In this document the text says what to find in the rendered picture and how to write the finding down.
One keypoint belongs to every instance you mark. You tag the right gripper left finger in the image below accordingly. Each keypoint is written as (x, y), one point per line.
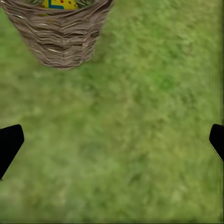
(11, 139)

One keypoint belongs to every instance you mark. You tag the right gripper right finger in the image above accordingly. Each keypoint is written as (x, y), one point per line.
(217, 139)

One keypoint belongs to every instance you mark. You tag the wicker basket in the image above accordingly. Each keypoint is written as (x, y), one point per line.
(60, 38)

